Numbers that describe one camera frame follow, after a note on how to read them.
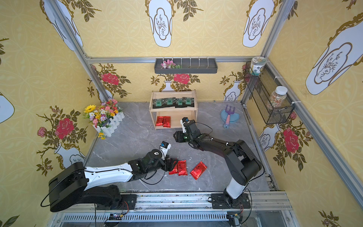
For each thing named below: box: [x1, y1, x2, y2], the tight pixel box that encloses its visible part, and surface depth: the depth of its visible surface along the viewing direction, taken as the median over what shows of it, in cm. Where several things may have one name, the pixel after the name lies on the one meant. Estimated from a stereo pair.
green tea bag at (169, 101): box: [163, 97, 176, 107], surface depth 94 cm
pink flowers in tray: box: [160, 59, 182, 69], surface depth 89 cm
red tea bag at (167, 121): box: [163, 115, 172, 128], surface depth 105 cm
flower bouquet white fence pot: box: [83, 98, 126, 140], surface depth 95 cm
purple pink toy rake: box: [224, 104, 236, 129], surface depth 112 cm
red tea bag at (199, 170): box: [190, 161, 208, 181], surface depth 85 cm
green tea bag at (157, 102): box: [152, 97, 167, 109], surface depth 94 cm
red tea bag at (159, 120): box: [155, 115, 164, 126], surface depth 105 cm
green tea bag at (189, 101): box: [182, 96, 195, 108], surface depth 94 cm
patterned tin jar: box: [249, 55, 268, 76], surface depth 87 cm
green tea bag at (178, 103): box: [174, 97, 188, 108], surface depth 94 cm
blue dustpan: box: [220, 109, 240, 129], surface depth 113 cm
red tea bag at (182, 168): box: [177, 159, 189, 176], surface depth 85 cm
